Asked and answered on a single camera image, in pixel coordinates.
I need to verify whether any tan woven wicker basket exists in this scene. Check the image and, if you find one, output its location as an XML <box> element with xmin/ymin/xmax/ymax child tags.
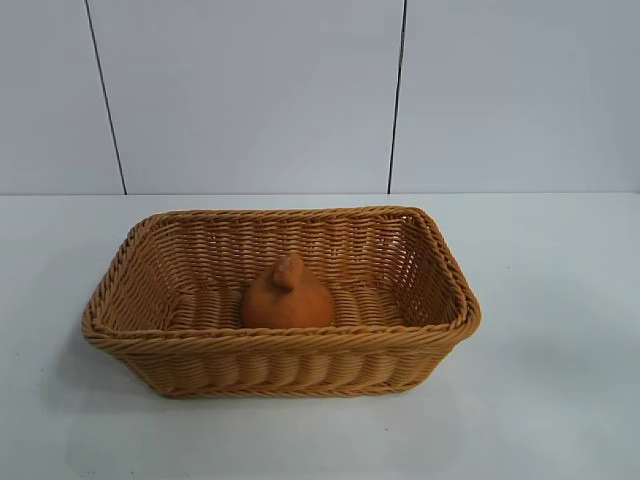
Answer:
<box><xmin>81</xmin><ymin>204</ymin><xmax>483</xmax><ymax>400</ymax></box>

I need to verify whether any bumpy orange fruit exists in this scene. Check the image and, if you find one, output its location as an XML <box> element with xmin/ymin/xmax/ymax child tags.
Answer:
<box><xmin>241</xmin><ymin>252</ymin><xmax>335</xmax><ymax>329</ymax></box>

